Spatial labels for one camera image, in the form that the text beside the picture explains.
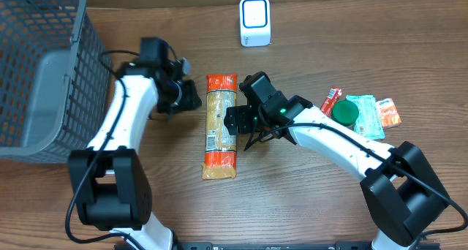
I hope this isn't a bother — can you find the green lid jar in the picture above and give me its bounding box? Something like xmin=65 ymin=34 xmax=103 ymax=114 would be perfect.
xmin=331 ymin=100 xmax=359 ymax=127

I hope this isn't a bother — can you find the orange tissue pack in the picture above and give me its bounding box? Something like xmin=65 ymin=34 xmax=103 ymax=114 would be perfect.
xmin=376 ymin=98 xmax=401 ymax=129

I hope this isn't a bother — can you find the white barcode scanner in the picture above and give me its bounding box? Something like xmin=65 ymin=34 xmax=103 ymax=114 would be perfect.
xmin=239 ymin=0 xmax=271 ymax=47

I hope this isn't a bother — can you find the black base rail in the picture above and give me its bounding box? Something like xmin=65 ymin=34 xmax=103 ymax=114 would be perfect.
xmin=113 ymin=240 xmax=442 ymax=250

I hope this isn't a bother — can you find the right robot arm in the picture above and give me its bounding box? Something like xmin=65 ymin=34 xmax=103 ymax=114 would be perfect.
xmin=224 ymin=96 xmax=448 ymax=249

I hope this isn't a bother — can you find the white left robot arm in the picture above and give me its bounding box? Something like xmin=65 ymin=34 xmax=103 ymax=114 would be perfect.
xmin=65 ymin=57 xmax=201 ymax=249

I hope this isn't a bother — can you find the orange spaghetti package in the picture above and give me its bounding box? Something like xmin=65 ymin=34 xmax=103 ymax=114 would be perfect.
xmin=202 ymin=74 xmax=237 ymax=180

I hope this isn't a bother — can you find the teal tissue pack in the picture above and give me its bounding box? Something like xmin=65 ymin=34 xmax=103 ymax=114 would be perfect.
xmin=346 ymin=95 xmax=385 ymax=140

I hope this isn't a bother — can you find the grey plastic basket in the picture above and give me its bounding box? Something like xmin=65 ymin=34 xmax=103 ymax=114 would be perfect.
xmin=1 ymin=0 xmax=111 ymax=164

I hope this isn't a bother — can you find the red stick sachet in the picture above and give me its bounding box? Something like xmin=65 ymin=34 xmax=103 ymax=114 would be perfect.
xmin=320 ymin=86 xmax=343 ymax=117

